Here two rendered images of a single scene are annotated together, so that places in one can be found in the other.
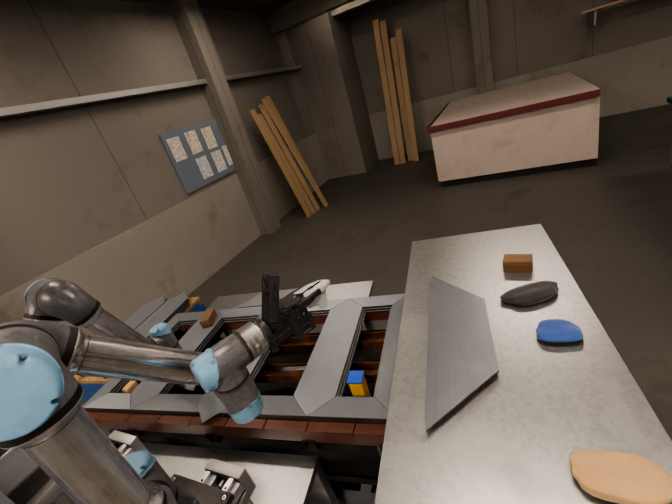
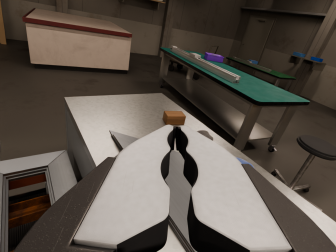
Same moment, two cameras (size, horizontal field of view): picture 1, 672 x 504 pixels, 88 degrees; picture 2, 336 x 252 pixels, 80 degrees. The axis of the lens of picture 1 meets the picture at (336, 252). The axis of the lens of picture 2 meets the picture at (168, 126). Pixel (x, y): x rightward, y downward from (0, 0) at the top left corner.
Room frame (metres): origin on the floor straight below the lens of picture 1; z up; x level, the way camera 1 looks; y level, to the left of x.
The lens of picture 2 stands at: (0.73, 0.15, 1.52)
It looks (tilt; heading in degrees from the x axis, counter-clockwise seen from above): 28 degrees down; 299
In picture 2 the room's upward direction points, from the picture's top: 12 degrees clockwise
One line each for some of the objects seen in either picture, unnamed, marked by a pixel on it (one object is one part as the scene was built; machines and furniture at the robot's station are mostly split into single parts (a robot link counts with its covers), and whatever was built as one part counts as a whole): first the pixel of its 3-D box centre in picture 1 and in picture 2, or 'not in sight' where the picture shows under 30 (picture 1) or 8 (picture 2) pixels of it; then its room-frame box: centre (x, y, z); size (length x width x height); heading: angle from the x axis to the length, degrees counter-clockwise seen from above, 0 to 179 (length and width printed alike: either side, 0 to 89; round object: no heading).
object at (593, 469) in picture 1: (619, 476); not in sight; (0.38, -0.39, 1.07); 0.16 x 0.10 x 0.04; 59
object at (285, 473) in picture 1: (169, 470); not in sight; (1.06, 0.93, 0.66); 1.30 x 0.20 x 0.03; 68
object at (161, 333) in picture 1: (163, 337); not in sight; (1.29, 0.80, 1.15); 0.09 x 0.08 x 0.11; 140
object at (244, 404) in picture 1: (237, 391); not in sight; (0.62, 0.30, 1.34); 0.11 x 0.08 x 0.11; 34
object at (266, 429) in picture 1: (211, 426); not in sight; (1.10, 0.70, 0.80); 1.62 x 0.04 x 0.06; 68
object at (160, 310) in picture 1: (139, 330); not in sight; (2.08, 1.40, 0.82); 0.80 x 0.40 x 0.06; 158
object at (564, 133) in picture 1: (506, 127); (78, 39); (5.94, -3.43, 0.49); 2.65 x 2.11 x 0.98; 150
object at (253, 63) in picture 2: not in sight; (254, 75); (1.86, -6.77, 0.39); 2.13 x 0.85 x 0.77; 152
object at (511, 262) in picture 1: (517, 262); (174, 117); (1.15, -0.67, 1.07); 0.10 x 0.06 x 0.05; 54
